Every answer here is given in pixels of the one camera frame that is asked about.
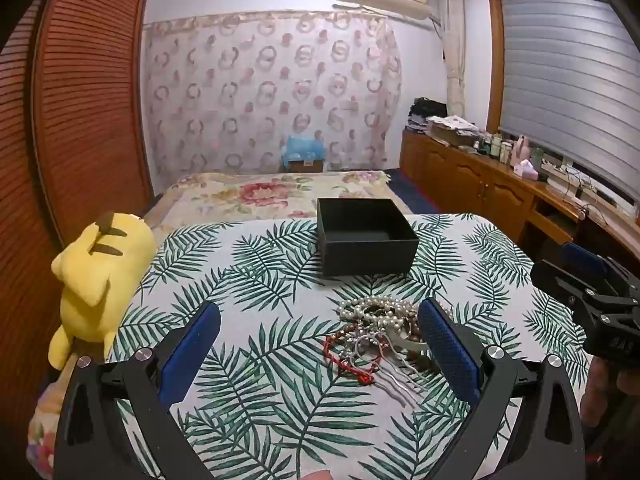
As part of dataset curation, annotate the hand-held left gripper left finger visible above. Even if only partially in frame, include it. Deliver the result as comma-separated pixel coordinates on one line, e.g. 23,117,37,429
56,301,222,480

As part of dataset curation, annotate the yellow plush toy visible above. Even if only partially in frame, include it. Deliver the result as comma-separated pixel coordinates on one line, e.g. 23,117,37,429
48,211,158,370

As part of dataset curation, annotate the tangle of cables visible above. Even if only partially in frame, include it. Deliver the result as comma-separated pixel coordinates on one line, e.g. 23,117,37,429
542,160,601,211

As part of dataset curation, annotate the red string bracelet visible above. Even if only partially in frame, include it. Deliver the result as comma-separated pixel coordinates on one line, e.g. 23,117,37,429
322,332,376,386

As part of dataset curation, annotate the pink bunny figure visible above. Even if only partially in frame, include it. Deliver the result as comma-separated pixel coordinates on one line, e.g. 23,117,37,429
511,135,532,166

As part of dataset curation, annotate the white wrapped pipe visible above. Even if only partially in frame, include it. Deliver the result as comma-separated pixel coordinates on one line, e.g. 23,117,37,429
440,0,468,118

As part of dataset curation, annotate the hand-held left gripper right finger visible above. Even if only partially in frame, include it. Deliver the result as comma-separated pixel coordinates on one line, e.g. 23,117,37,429
417,297,586,480

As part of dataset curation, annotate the grey window blind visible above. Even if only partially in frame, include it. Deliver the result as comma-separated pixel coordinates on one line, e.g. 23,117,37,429
497,0,640,201

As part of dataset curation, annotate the long wooden cabinet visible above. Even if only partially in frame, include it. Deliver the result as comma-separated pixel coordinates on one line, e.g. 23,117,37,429
400,129,640,261

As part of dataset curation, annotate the green leaf print cloth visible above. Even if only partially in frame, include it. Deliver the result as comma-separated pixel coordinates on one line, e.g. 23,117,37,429
107,212,593,480

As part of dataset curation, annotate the blue plastic bag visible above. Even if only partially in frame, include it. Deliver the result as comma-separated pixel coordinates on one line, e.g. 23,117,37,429
281,134,327,163

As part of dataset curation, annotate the black square box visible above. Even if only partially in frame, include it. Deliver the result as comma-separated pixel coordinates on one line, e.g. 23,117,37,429
316,197,420,277

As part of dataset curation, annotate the person's right hand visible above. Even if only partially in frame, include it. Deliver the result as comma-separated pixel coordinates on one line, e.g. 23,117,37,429
580,357,640,441

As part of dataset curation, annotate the wooden louvre wardrobe door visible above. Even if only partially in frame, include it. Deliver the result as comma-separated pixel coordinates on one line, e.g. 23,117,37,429
0,0,156,461

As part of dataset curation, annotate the silver chain bracelet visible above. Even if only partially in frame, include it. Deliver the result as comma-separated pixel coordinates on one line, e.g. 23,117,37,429
345,330,396,366

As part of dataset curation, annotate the pink ring pattern curtain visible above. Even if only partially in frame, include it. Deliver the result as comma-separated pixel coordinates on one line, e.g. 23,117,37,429
142,10,403,183

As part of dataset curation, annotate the wooden window frame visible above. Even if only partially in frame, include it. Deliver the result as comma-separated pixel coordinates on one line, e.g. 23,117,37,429
487,0,506,133

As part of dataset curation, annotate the white pearl necklace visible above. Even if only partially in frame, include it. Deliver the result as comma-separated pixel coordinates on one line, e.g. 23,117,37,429
337,296,421,331

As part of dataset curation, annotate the row of small bottles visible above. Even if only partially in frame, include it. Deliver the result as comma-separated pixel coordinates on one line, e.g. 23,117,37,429
470,130,516,163

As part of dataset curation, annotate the pink tissue box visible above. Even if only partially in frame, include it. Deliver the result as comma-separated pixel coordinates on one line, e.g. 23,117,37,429
511,159,540,181

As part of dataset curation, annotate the stack of folded clothes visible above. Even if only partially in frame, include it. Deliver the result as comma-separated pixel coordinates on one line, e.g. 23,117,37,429
407,99,448,136

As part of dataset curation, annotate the silver bangle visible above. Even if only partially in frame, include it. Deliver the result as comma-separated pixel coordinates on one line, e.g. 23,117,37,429
390,332,432,356

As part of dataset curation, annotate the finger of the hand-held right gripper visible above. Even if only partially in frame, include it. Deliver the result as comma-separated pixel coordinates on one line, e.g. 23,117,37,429
530,259,601,311
561,241,614,279

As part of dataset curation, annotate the silver hair stick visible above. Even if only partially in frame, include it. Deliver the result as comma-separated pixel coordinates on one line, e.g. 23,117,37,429
372,355,426,406

